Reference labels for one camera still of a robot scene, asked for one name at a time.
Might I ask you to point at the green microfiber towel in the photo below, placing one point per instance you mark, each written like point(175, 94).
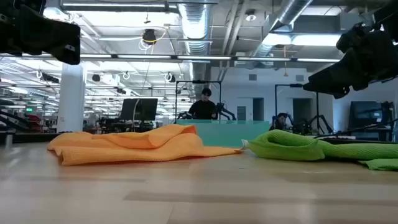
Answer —
point(286, 146)

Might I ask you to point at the orange microfiber towel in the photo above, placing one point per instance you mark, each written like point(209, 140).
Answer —
point(124, 146)

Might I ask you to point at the teal plastic basket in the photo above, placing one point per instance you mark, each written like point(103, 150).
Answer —
point(224, 132)

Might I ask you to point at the black tripod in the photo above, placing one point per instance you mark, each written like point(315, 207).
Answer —
point(320, 123)

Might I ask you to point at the white building column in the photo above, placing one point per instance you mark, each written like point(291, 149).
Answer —
point(71, 99)

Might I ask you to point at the black desk monitor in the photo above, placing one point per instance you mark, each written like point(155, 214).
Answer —
point(140, 109)

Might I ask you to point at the person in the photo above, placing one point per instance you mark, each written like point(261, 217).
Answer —
point(202, 110)

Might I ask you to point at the dark wall monitor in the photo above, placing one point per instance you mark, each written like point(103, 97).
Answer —
point(367, 115)

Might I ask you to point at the black metal frame rig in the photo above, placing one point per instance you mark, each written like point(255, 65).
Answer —
point(289, 85)
point(199, 81)

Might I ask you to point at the silver metal post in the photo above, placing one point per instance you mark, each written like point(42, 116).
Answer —
point(9, 140)

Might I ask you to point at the black ceiling camera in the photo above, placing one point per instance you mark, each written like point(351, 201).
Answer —
point(149, 35)

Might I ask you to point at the silver ventilation duct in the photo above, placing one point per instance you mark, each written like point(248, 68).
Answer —
point(196, 25)

